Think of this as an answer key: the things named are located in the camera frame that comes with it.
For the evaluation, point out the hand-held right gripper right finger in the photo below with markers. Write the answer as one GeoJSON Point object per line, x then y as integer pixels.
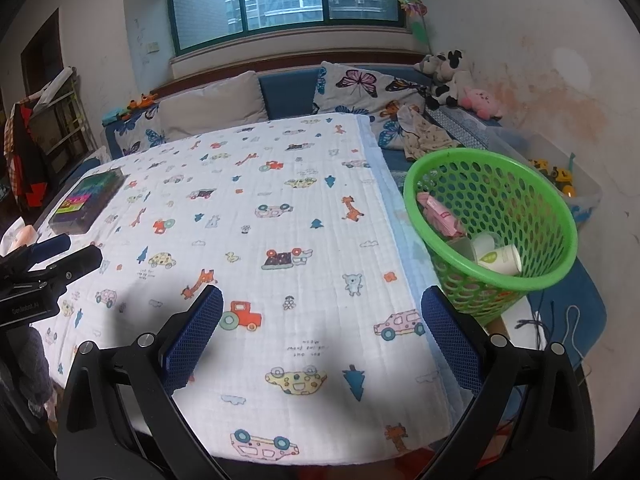
{"type": "Point", "coordinates": [450, 335]}

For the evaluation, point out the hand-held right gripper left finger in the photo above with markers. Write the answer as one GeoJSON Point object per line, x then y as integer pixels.
{"type": "Point", "coordinates": [200, 332]}

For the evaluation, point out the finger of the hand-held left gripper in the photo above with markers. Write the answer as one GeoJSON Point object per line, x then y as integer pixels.
{"type": "Point", "coordinates": [50, 247]}
{"type": "Point", "coordinates": [75, 266]}

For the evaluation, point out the white paper cup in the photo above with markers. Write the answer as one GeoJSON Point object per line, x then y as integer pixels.
{"type": "Point", "coordinates": [500, 260]}

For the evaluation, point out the pink snack packet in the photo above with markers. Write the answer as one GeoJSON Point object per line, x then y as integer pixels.
{"type": "Point", "coordinates": [440, 215]}

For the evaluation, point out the green plastic basket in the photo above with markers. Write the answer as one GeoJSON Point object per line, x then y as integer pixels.
{"type": "Point", "coordinates": [550, 200]}

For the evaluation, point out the person's left forearm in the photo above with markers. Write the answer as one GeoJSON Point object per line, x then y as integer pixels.
{"type": "Point", "coordinates": [30, 360]}

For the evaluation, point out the peach soft object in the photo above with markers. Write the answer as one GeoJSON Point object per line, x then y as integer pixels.
{"type": "Point", "coordinates": [22, 236]}

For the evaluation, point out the dark box with colourful lid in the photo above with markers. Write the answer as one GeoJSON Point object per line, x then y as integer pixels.
{"type": "Point", "coordinates": [87, 200]}

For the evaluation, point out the white box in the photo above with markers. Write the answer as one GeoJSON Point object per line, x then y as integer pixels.
{"type": "Point", "coordinates": [520, 320]}

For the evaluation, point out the red and black hanging clothes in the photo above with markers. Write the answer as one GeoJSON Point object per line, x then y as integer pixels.
{"type": "Point", "coordinates": [22, 160]}

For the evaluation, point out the metal shelf rack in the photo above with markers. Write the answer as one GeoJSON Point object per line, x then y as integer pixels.
{"type": "Point", "coordinates": [62, 120]}

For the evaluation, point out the blue floor mat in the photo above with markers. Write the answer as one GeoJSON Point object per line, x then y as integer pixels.
{"type": "Point", "coordinates": [585, 285]}

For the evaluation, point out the small butterfly print pillow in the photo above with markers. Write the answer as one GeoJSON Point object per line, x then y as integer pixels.
{"type": "Point", "coordinates": [142, 135]}

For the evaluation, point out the blue and green toy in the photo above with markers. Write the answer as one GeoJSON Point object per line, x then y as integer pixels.
{"type": "Point", "coordinates": [116, 116]}

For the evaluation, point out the white printed blanket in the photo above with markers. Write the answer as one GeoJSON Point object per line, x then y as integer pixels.
{"type": "Point", "coordinates": [300, 210]}

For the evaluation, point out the orange toy animal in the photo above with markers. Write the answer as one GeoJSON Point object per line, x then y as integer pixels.
{"type": "Point", "coordinates": [141, 102]}

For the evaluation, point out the yellow toy vehicles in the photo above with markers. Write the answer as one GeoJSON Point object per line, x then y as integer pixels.
{"type": "Point", "coordinates": [555, 177]}

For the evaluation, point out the clear storage bin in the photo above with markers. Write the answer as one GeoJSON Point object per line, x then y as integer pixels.
{"type": "Point", "coordinates": [585, 200]}

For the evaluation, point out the beige patterned garment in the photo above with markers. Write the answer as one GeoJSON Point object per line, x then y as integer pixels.
{"type": "Point", "coordinates": [425, 135]}

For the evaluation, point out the dark wooden door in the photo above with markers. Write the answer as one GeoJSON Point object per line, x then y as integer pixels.
{"type": "Point", "coordinates": [42, 45]}

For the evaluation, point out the blue striped cloth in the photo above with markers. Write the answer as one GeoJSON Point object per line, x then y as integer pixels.
{"type": "Point", "coordinates": [465, 122]}

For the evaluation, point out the beige pillow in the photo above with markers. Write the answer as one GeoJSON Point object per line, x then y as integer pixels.
{"type": "Point", "coordinates": [215, 105]}

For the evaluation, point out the pink plush toy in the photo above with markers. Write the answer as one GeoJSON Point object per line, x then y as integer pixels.
{"type": "Point", "coordinates": [482, 102]}

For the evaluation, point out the blue sofa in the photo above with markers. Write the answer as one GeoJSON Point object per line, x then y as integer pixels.
{"type": "Point", "coordinates": [287, 92]}

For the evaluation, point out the black and white cow plush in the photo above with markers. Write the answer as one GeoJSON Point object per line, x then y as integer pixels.
{"type": "Point", "coordinates": [450, 77]}

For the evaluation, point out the large butterfly print pillow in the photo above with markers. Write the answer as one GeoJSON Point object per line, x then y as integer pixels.
{"type": "Point", "coordinates": [360, 87]}

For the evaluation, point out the colourful pinwheel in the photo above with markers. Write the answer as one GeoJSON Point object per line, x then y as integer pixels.
{"type": "Point", "coordinates": [412, 7]}

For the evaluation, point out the green framed window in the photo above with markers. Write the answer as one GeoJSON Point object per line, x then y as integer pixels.
{"type": "Point", "coordinates": [285, 5]}

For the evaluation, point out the white wall socket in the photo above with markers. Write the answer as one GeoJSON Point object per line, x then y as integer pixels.
{"type": "Point", "coordinates": [154, 47]}

